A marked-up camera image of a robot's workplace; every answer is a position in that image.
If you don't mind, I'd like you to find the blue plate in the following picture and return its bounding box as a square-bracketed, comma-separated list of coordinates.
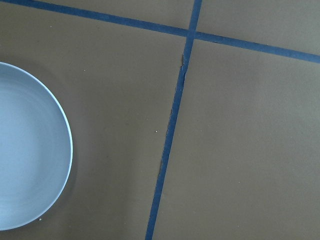
[0, 62, 73, 231]

